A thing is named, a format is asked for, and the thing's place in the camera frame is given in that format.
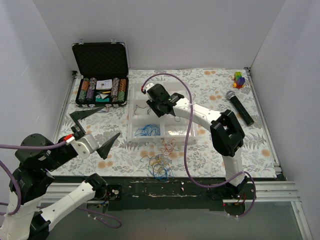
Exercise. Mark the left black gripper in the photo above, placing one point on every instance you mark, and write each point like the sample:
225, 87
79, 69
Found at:
81, 132

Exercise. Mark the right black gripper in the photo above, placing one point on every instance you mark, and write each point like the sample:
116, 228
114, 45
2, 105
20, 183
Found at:
152, 109

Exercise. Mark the white compartment tray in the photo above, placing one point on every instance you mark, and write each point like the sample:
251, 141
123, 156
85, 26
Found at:
144, 126

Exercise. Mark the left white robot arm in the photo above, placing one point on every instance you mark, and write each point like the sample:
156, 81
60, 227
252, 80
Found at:
38, 157

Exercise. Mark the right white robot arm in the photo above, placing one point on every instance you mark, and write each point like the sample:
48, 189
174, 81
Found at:
226, 132

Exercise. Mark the teal card box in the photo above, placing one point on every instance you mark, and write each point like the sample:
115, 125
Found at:
101, 100

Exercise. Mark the purple poker chip stack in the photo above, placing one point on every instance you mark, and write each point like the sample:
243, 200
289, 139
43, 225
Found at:
91, 89

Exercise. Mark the green poker chip stack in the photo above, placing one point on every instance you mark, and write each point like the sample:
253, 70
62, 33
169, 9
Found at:
121, 97

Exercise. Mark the orange poker chip stack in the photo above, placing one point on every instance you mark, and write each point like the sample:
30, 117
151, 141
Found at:
84, 88

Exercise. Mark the white playing card deck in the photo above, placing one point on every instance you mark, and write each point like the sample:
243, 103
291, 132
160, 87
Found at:
102, 85

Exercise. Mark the black poker chip case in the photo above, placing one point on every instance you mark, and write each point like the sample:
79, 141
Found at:
102, 61

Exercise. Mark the black handheld microphone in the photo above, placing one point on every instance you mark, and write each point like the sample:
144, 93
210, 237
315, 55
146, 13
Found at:
231, 96

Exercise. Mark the colourful toy block stack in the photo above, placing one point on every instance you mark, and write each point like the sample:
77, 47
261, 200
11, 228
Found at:
238, 80

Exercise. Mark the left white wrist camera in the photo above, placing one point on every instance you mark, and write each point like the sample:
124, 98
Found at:
84, 146

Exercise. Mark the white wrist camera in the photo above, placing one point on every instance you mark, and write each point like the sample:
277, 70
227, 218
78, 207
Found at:
84, 146
146, 87

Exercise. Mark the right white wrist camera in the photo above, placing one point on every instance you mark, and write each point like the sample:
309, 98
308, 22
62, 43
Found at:
146, 87

